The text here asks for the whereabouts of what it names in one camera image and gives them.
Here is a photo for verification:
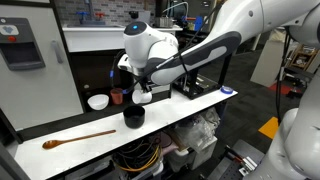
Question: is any small metal pot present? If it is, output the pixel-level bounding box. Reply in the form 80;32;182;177
153;16;175;29

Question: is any wooden spoon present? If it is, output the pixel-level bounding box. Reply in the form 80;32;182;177
41;129;117;151

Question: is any white lidded container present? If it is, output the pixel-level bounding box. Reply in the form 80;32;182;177
165;135;218;173

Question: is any clear plastic bag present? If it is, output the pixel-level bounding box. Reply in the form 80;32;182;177
172;114;221;155

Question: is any clear bin of cables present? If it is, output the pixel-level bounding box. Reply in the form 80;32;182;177
112;135;165;180

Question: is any toy faucet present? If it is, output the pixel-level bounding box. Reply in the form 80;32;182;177
75;0;106;26

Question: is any black camera cable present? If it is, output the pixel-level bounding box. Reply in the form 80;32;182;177
109;49;143;97

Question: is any aluminium extrusion bracket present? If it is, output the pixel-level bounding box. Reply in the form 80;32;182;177
206;139;265;180

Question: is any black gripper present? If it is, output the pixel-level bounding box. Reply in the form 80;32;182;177
132;74;155;95

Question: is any white toy kitchen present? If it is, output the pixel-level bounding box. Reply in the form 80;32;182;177
0;0;183;141

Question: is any blue tape roll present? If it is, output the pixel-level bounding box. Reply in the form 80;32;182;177
219;85;234;95

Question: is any black 3D printer frame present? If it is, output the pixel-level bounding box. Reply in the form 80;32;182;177
172;54;235;101

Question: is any blue plastic container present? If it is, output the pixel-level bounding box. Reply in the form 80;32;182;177
193;15;204;32

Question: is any grey toy pot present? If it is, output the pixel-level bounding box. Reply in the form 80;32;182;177
127;10;152;25

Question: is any white bowl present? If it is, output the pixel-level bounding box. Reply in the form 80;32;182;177
86;93;110;112

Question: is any black cup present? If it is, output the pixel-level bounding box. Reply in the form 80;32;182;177
122;105;147;130

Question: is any terracotta cup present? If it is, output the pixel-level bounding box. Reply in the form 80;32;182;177
109;87;124;106

